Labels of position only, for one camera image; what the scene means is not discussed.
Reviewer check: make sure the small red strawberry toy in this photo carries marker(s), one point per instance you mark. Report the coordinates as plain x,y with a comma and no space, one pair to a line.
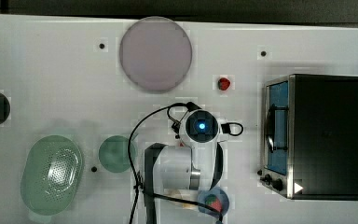
223,83

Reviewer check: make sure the peeled banana toy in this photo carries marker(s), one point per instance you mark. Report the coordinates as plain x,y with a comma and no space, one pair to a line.
183,194

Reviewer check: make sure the black toaster oven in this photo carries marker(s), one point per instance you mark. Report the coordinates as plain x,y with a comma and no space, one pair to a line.
310,137

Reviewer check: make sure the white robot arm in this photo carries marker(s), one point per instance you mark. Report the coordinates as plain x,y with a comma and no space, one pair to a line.
196,164

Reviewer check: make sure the grey round plate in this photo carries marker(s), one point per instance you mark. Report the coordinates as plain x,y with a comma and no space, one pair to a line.
156,53

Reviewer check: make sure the small blue bowl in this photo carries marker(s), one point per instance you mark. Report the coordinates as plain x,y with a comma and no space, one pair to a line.
221,195

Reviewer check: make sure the green oval colander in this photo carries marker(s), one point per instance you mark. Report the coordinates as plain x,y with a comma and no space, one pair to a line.
51,175

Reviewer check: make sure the strawberry toy in bowl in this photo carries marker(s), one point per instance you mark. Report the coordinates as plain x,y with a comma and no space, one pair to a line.
214,202

